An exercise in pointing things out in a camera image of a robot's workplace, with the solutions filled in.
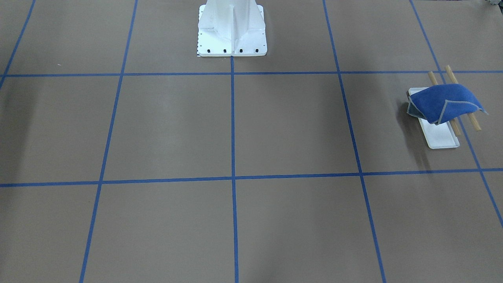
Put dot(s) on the blue and grey towel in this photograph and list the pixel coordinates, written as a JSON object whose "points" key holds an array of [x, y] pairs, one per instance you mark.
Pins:
{"points": [[439, 104]]}

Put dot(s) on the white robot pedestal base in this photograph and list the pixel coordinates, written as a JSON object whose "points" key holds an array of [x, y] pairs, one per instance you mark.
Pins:
{"points": [[231, 28]]}

